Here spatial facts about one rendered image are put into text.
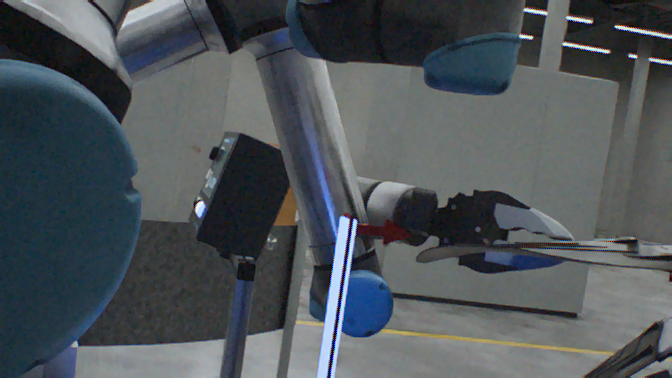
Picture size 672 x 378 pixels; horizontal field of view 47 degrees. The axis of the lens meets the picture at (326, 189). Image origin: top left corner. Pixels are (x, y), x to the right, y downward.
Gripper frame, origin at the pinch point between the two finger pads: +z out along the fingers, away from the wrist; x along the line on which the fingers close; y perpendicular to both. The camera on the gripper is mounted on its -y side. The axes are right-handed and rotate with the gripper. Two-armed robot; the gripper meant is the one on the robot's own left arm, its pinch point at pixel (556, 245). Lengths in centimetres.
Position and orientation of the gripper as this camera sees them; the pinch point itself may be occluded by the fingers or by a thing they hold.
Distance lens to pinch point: 85.0
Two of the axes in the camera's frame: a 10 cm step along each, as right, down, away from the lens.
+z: 7.5, 1.4, -6.4
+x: -2.1, 9.8, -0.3
